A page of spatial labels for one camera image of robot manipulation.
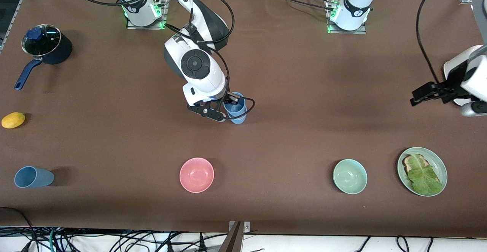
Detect dusty blue plastic cup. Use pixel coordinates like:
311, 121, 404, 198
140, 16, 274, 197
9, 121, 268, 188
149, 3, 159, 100
14, 166, 55, 188
223, 91, 248, 118

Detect white toaster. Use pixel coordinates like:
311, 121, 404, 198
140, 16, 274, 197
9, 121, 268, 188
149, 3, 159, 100
443, 46, 476, 107

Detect toasted bread slice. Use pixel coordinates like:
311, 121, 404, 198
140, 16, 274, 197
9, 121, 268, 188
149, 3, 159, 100
403, 154, 431, 176

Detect brown table mat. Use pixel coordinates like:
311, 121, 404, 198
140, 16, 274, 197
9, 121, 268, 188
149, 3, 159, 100
0, 0, 487, 239

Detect pink bowl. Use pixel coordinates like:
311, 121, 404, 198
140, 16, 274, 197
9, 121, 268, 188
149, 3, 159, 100
179, 157, 215, 193

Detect green lettuce leaf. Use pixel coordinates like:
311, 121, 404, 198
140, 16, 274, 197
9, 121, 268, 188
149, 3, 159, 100
407, 155, 444, 196

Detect pale green ribbed plate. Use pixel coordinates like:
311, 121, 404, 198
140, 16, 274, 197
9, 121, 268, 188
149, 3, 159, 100
397, 147, 448, 197

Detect pale green bowl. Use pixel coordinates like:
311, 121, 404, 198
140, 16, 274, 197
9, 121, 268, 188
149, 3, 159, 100
333, 159, 368, 195

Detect dark blue saucepan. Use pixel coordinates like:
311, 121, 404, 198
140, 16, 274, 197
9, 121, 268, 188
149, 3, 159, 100
14, 31, 73, 91

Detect glass lid with blue knob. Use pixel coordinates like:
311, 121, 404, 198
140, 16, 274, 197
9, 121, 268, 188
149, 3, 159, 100
22, 24, 61, 57

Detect yellow lemon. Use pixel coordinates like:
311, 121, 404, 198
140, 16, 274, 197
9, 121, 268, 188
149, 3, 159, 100
1, 112, 26, 129

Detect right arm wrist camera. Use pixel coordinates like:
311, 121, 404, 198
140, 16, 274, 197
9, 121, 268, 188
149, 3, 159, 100
186, 103, 226, 123

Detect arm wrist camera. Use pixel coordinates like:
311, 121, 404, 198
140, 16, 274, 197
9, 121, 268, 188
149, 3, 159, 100
186, 103, 226, 123
460, 103, 487, 118

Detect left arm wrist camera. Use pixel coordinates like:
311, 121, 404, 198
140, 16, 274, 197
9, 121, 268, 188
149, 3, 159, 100
460, 103, 487, 118

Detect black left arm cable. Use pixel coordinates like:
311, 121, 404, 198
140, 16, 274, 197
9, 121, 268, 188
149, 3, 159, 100
416, 0, 453, 85

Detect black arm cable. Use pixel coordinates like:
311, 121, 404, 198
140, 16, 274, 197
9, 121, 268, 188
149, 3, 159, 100
63, 0, 256, 120
416, 0, 453, 85

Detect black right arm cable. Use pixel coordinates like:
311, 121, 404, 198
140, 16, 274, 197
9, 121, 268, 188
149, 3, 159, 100
63, 0, 256, 120

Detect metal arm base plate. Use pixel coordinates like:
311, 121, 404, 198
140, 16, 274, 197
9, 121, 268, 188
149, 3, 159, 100
126, 0, 167, 30
326, 0, 368, 35

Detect small metal bracket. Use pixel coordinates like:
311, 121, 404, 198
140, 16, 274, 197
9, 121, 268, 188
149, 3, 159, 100
228, 222, 251, 233

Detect dark stand post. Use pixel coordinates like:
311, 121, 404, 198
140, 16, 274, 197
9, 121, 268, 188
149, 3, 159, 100
218, 222, 244, 252

